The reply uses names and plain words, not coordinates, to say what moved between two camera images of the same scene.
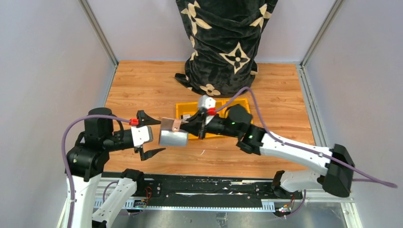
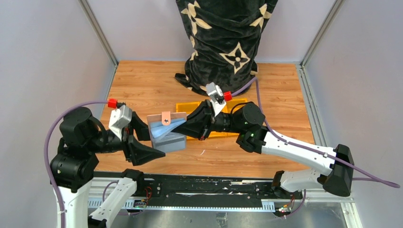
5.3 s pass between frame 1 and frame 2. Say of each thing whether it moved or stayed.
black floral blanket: stayed
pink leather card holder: moved
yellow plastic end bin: stayed
